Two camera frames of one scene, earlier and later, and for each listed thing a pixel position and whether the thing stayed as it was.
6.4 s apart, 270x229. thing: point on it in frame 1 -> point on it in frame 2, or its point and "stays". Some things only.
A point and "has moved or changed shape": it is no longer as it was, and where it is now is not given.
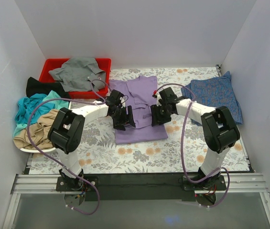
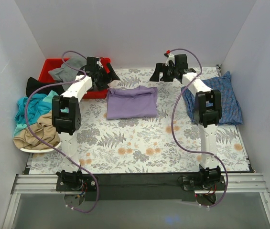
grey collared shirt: [77, 73] stays
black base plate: [141, 187] stays
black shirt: [33, 87] stays
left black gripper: [123, 117] -> [105, 74]
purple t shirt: [138, 92] has moved or changed shape
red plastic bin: [104, 64] stays
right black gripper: [160, 115] -> [163, 73]
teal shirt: [25, 106] stays
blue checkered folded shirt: [216, 92] stays
